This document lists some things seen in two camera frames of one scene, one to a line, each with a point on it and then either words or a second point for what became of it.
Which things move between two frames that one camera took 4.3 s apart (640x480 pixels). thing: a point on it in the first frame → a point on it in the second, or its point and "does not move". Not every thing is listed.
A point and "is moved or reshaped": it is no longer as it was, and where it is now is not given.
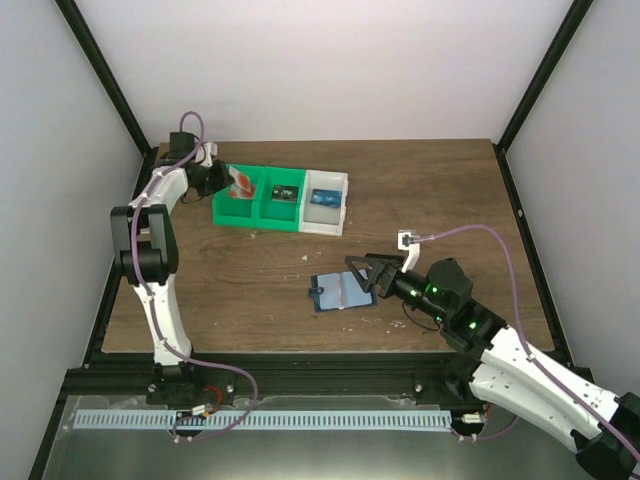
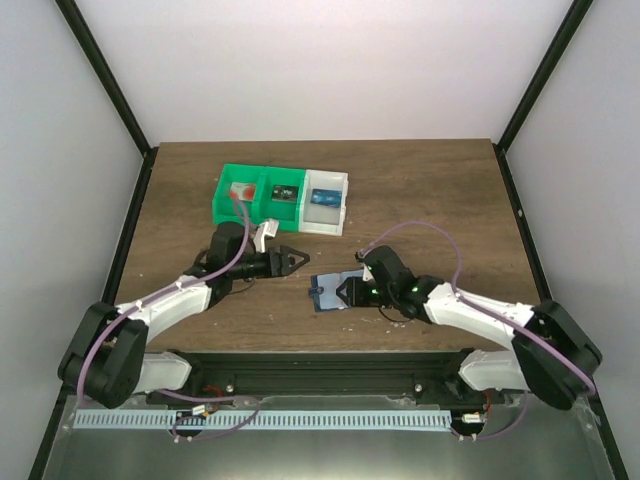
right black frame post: (554, 52) does not move
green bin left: (238, 211) does not move
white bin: (320, 218) does not move
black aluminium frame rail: (272, 374) does not move
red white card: (242, 189) is moved or reshaped
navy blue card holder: (339, 290) does not move
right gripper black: (382, 274) → (355, 291)
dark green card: (285, 193) does not move
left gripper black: (214, 175) → (275, 261)
